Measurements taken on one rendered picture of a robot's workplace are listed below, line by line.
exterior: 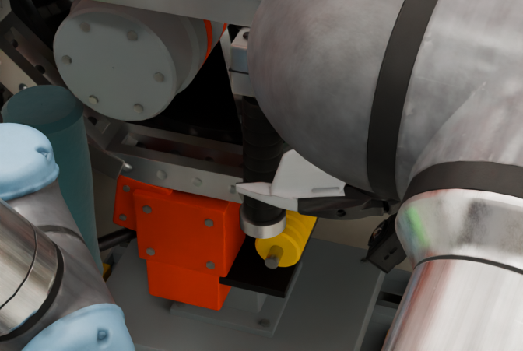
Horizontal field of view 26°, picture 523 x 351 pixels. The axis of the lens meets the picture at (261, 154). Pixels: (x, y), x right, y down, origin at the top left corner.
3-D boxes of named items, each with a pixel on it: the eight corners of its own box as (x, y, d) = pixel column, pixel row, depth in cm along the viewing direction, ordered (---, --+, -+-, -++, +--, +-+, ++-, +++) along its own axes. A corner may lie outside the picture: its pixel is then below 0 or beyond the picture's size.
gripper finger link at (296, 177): (234, 142, 94) (344, 131, 95) (236, 196, 97) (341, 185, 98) (240, 165, 91) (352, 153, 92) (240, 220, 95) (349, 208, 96)
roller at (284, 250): (353, 145, 159) (356, 111, 156) (293, 286, 137) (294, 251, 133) (314, 137, 161) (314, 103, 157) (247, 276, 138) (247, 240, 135)
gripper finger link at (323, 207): (291, 173, 97) (389, 163, 98) (290, 189, 98) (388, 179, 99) (301, 208, 93) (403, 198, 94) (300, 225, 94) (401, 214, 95)
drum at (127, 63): (251, 31, 127) (250, -84, 118) (184, 142, 111) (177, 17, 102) (135, 11, 130) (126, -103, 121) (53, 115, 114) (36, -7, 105)
